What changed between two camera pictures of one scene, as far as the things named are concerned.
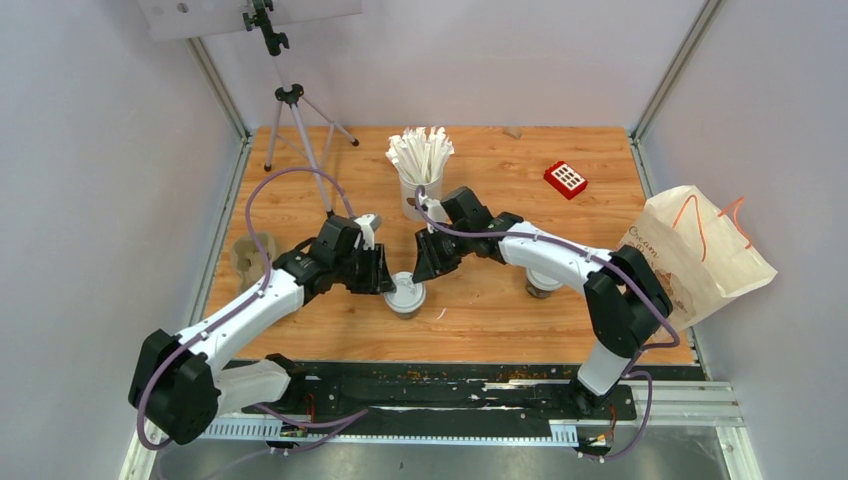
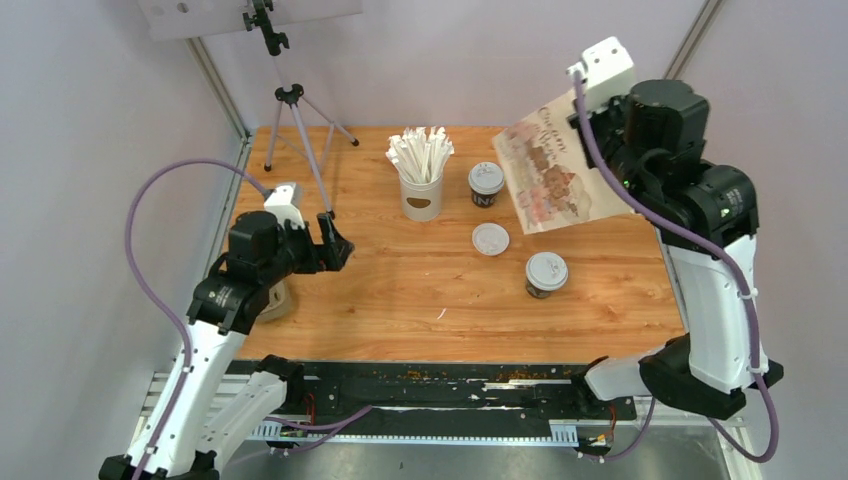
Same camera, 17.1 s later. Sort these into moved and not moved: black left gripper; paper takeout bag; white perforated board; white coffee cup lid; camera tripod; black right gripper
Moved: white coffee cup lid; black right gripper; black left gripper; paper takeout bag
Not moved: camera tripod; white perforated board
